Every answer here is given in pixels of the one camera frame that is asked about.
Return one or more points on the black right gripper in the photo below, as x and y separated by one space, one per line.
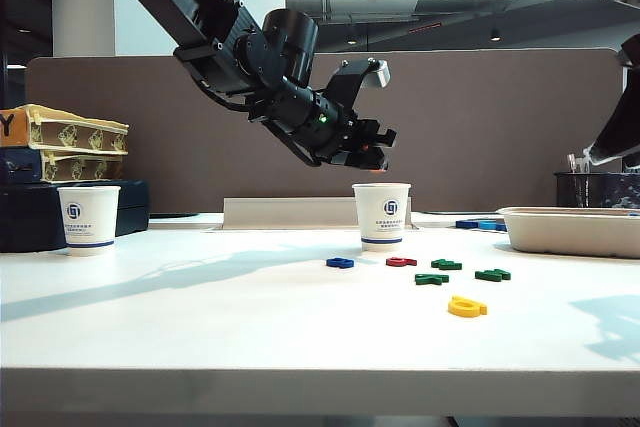
633 51

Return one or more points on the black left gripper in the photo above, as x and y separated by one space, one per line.
332 134

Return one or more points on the orange letter c magnet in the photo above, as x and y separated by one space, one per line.
381 170

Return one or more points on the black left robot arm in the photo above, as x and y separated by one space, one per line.
200 12

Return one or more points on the white paper cup blue logo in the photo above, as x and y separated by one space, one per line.
90 226
380 226

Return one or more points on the dark blue plastic letter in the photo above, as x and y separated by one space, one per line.
466 224

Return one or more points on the red letter a magnet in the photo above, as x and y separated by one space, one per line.
406 262

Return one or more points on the blue letter g magnet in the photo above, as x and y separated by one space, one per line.
338 263

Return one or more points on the green letter w magnet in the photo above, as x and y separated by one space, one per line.
492 275
445 264

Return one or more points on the light blue plastic letter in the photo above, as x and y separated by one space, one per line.
494 226

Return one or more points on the green letter k magnet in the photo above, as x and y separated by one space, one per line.
430 279

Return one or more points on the yellow letter magnet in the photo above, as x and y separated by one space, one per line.
461 311

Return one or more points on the black pen holder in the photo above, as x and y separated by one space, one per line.
605 192

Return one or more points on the brown desk partition panel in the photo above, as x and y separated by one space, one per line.
475 137

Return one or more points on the beige paper pulp tray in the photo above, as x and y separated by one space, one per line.
565 236

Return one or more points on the red LED ceiling sign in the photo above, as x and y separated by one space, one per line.
426 28

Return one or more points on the yellow box with blue end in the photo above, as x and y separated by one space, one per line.
80 168

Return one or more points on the white round column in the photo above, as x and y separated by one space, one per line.
80 12

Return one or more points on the dark navy case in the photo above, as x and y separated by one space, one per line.
30 217

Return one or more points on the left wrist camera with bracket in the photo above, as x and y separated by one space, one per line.
350 79

